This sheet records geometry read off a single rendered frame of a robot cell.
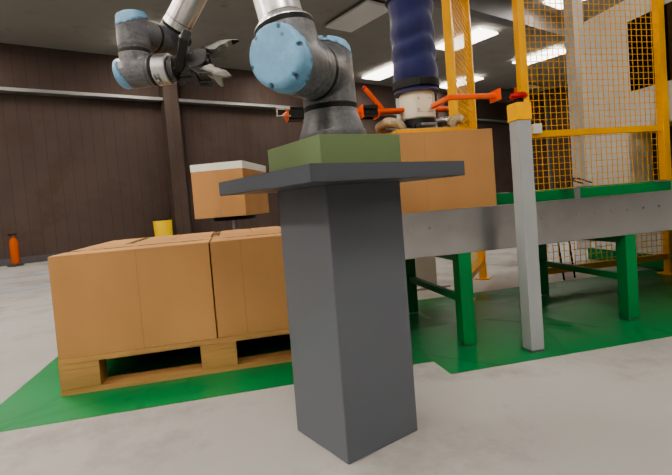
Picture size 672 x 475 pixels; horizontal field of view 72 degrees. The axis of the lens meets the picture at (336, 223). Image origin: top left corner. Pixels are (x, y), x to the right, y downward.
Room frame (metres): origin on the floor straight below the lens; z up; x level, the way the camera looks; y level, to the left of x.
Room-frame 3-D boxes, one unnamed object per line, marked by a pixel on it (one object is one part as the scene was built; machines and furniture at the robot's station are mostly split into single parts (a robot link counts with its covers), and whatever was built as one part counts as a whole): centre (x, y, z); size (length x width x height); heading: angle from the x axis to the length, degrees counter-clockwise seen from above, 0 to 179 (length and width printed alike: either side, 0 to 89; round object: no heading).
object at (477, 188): (2.29, -0.42, 0.75); 0.60 x 0.40 x 0.40; 102
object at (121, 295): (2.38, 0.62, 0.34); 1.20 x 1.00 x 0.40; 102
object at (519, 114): (1.87, -0.77, 0.50); 0.07 x 0.07 x 1.00; 12
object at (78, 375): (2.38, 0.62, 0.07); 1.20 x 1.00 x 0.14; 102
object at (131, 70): (1.40, 0.55, 1.10); 0.12 x 0.09 x 0.10; 82
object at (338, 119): (1.31, -0.01, 0.88); 0.19 x 0.19 x 0.10
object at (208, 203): (3.70, 0.80, 0.82); 0.60 x 0.40 x 0.40; 172
